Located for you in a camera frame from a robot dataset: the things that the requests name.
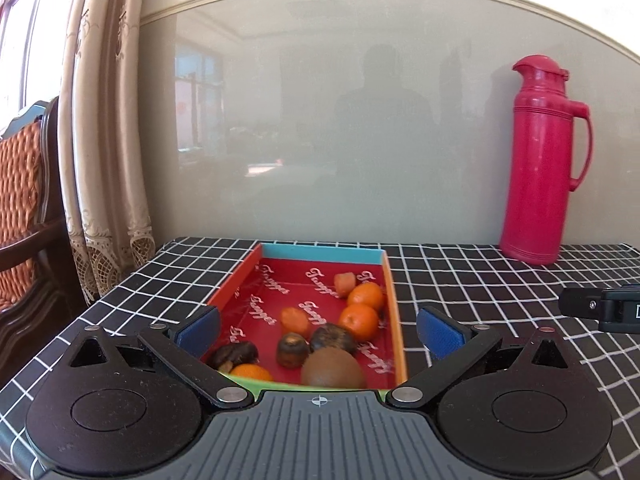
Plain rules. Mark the pink thermos jug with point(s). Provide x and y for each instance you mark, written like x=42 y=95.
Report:
x=540 y=160

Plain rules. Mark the brown kiwi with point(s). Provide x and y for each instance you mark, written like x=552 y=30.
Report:
x=332 y=371

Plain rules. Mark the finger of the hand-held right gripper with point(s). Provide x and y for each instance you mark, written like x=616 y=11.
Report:
x=580 y=302

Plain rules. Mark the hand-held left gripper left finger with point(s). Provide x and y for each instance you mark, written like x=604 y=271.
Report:
x=197 y=331

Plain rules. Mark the wooden chair orange cushion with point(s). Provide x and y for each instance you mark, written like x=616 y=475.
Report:
x=20 y=185

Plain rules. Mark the orange tangerine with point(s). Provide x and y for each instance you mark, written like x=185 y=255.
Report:
x=359 y=322
x=251 y=373
x=367 y=296

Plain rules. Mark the colourful cardboard box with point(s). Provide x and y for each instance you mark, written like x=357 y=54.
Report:
x=320 y=280

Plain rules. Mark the beige embroidered curtain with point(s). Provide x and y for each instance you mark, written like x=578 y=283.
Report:
x=100 y=160

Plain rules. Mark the black white checked tablecloth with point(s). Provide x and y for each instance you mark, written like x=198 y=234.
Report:
x=475 y=280

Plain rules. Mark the orange carrot piece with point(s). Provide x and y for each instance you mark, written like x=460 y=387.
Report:
x=345 y=283
x=294 y=320

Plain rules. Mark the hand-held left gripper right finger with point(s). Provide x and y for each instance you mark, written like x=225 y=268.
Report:
x=440 y=332

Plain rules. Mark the window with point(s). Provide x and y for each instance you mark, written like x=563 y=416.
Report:
x=20 y=35

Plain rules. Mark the small tan longan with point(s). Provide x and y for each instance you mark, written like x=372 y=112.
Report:
x=225 y=366

